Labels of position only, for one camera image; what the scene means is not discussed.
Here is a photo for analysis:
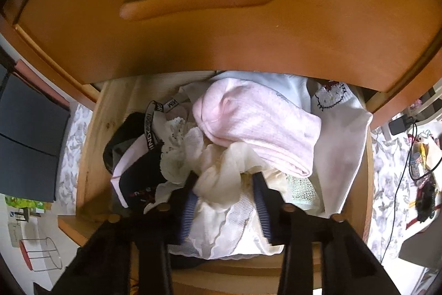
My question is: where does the green printed bag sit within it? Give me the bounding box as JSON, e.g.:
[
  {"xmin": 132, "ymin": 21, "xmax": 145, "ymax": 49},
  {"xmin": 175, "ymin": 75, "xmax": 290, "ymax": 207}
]
[{"xmin": 4, "ymin": 195, "xmax": 49, "ymax": 213}]

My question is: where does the navy embroidered underwear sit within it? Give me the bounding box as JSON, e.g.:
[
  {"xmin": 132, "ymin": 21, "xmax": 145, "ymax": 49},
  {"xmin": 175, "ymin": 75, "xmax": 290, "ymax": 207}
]
[{"xmin": 110, "ymin": 134, "xmax": 173, "ymax": 214}]

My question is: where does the red wire stool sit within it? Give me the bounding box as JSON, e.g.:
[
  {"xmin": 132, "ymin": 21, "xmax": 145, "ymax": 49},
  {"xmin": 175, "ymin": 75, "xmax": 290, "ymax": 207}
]
[{"xmin": 20, "ymin": 236, "xmax": 62, "ymax": 273}]

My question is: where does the mint mesh underwear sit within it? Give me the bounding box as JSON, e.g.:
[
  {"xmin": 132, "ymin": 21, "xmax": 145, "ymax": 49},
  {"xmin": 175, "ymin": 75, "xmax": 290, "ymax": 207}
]
[{"xmin": 286, "ymin": 175, "xmax": 328, "ymax": 213}]

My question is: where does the black cloth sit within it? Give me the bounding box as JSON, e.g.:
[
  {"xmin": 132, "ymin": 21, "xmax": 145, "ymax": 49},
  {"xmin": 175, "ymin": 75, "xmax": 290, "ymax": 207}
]
[{"xmin": 415, "ymin": 177, "xmax": 437, "ymax": 224}]

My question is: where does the black power adapter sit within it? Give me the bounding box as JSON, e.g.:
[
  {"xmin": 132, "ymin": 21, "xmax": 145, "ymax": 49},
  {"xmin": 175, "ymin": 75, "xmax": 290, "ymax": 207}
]
[{"xmin": 388, "ymin": 114, "xmax": 415, "ymax": 135}]

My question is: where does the wooden nightstand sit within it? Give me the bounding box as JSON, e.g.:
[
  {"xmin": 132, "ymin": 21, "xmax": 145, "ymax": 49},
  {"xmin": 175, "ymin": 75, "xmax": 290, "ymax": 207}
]
[{"xmin": 0, "ymin": 0, "xmax": 442, "ymax": 130}]

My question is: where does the white paper bag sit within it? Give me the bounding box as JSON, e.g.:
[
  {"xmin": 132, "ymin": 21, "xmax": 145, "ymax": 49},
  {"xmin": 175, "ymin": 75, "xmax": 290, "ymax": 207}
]
[{"xmin": 411, "ymin": 138, "xmax": 442, "ymax": 174}]

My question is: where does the black charging cable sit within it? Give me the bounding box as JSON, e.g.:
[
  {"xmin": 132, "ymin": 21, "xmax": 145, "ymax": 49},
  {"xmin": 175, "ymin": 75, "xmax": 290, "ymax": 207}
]
[{"xmin": 379, "ymin": 117, "xmax": 434, "ymax": 263}]

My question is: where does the dark blue panel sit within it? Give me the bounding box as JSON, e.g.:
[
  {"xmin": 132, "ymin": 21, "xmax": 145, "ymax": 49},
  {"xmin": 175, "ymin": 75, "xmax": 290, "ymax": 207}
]
[{"xmin": 0, "ymin": 63, "xmax": 72, "ymax": 203}]

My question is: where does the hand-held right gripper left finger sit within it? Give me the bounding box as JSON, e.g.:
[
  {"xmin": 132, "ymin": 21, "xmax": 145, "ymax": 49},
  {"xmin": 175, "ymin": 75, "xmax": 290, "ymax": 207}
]
[{"xmin": 52, "ymin": 173, "xmax": 204, "ymax": 295}]

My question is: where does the pink underwear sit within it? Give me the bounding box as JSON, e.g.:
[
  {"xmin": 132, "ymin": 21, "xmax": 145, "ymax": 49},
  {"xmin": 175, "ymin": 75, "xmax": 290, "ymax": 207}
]
[{"xmin": 191, "ymin": 79, "xmax": 322, "ymax": 179}]

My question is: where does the salmon pink board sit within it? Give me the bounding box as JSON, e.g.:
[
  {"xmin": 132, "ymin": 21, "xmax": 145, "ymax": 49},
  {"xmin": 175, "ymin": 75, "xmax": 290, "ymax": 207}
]
[{"xmin": 14, "ymin": 59, "xmax": 71, "ymax": 109}]

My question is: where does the wooden drawer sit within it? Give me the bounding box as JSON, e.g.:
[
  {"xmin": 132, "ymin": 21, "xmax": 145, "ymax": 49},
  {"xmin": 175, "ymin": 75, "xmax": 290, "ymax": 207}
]
[
  {"xmin": 57, "ymin": 72, "xmax": 376, "ymax": 295},
  {"xmin": 14, "ymin": 0, "xmax": 442, "ymax": 93}
]

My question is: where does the grey floral mat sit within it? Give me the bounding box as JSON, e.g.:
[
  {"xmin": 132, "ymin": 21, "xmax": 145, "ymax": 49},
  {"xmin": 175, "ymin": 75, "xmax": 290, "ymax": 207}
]
[{"xmin": 55, "ymin": 101, "xmax": 427, "ymax": 270}]

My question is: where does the lettered waistband underwear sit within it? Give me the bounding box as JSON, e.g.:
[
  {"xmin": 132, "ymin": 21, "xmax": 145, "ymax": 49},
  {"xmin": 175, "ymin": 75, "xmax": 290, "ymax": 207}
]
[{"xmin": 143, "ymin": 98, "xmax": 194, "ymax": 157}]

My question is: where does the closed wooden drawer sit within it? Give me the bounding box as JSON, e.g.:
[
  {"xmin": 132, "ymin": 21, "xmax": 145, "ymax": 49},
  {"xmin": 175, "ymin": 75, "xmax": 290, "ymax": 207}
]
[{"xmin": 14, "ymin": 0, "xmax": 442, "ymax": 93}]

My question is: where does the white cat print underwear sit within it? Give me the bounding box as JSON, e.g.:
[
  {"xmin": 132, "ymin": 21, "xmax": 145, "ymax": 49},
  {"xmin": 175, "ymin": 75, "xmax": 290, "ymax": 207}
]
[{"xmin": 308, "ymin": 79, "xmax": 374, "ymax": 217}]

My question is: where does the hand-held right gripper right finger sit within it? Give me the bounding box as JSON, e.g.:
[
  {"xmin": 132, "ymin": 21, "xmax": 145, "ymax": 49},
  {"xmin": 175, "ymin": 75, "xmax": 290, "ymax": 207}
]
[{"xmin": 251, "ymin": 172, "xmax": 403, "ymax": 295}]

